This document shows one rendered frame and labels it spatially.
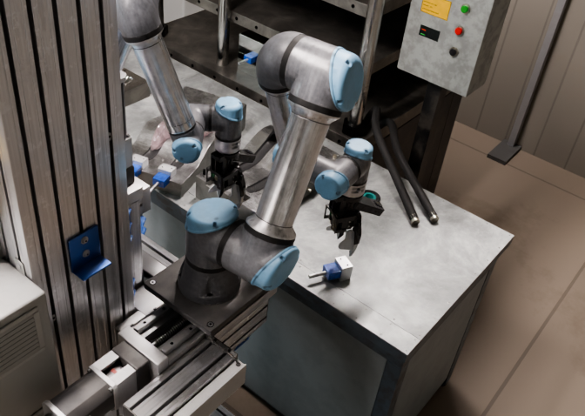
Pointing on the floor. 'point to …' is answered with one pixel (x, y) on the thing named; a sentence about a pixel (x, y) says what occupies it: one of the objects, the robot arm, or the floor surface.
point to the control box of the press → (450, 44)
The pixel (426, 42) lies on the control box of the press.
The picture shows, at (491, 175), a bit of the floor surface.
